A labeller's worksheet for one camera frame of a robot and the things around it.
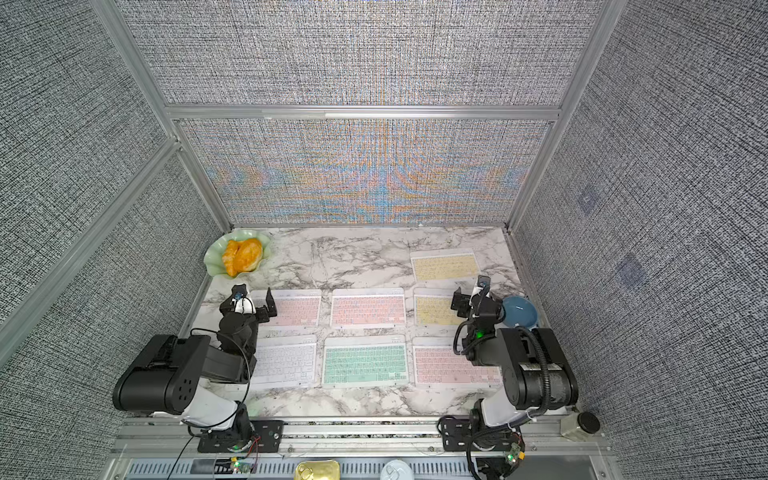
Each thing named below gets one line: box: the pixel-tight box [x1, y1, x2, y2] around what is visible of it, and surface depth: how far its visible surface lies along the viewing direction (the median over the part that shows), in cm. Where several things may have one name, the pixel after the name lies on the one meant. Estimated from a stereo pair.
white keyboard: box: [250, 335, 317, 388], surface depth 87 cm
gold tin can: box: [294, 460, 341, 480], surface depth 67 cm
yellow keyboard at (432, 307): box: [413, 287, 467, 326], surface depth 99 cm
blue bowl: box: [503, 295, 538, 328], surface depth 93 cm
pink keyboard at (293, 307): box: [250, 289, 322, 327], surface depth 97 cm
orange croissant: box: [222, 238, 263, 277], surface depth 102 cm
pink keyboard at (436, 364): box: [412, 336, 504, 388], surface depth 85 cm
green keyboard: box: [322, 335, 409, 388], surface depth 87 cm
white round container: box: [380, 459, 415, 480], surface depth 66 cm
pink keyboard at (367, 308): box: [330, 287, 406, 329], surface depth 97 cm
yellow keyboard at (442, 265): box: [410, 248, 479, 282], surface depth 109 cm
